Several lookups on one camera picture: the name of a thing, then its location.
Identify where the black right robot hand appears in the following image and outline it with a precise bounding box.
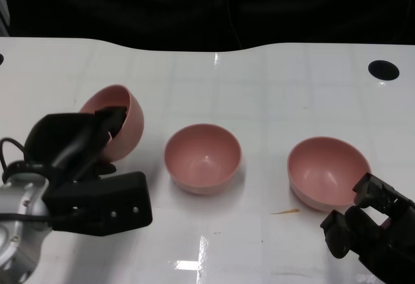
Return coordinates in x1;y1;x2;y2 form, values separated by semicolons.
320;172;415;284

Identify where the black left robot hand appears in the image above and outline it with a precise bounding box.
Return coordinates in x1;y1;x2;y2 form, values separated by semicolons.
25;105;129;185

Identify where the pink plastic bowl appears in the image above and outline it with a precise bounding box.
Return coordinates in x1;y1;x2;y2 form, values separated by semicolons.
164;123;243;196
78;84;145;163
287;137;372;213

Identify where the thin orange wood sliver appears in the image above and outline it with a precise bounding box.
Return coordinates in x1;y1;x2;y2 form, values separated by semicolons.
270;208;300;216

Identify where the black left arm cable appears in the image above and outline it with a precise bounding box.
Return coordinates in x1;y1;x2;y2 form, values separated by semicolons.
0;137;32;184

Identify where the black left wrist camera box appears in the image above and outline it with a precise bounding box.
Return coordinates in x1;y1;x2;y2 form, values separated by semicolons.
41;171;153;237

